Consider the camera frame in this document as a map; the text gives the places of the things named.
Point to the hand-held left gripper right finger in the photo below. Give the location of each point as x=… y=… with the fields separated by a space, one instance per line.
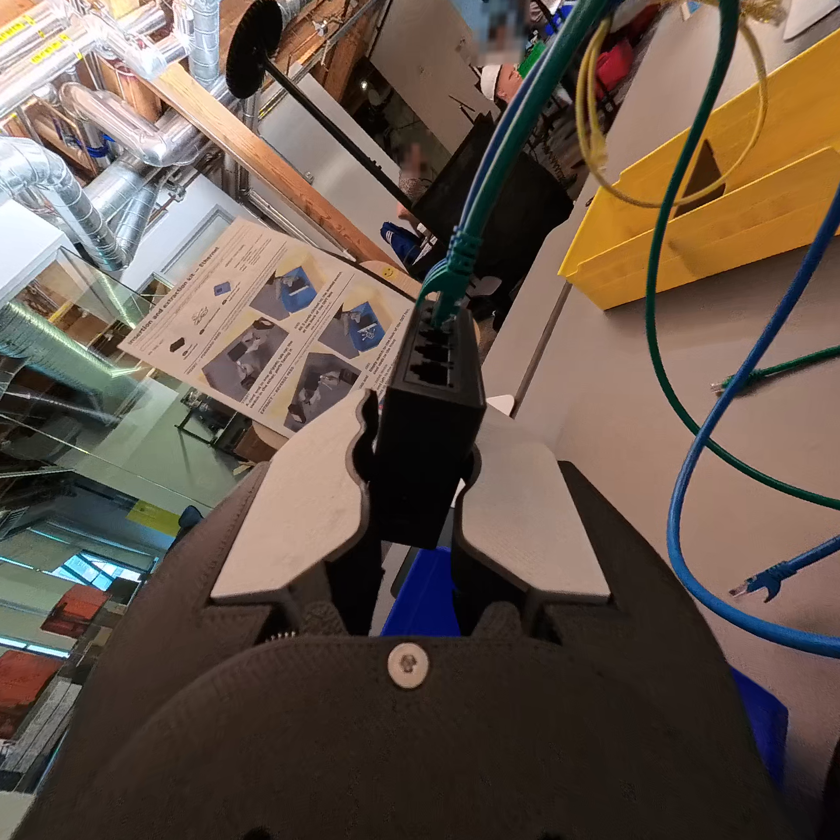
x=531 y=525

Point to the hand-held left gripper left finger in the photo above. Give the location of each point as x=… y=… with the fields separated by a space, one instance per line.
x=295 y=525

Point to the black network switch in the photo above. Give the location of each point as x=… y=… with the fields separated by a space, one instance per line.
x=426 y=459

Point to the blue plastic bin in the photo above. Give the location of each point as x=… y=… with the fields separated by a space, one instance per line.
x=423 y=597

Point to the yellow plastic bin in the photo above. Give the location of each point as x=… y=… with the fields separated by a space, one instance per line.
x=754 y=216

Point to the printed instruction sheet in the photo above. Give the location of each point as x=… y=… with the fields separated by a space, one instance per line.
x=262 y=315

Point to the red storage case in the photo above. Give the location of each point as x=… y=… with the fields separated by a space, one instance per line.
x=23 y=686
x=75 y=610

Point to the dark bin divider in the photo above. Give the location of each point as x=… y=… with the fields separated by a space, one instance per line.
x=702 y=174

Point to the silver ventilation ductwork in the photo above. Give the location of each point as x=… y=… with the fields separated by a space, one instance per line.
x=52 y=184

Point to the red bag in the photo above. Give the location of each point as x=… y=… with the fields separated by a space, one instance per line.
x=613 y=65

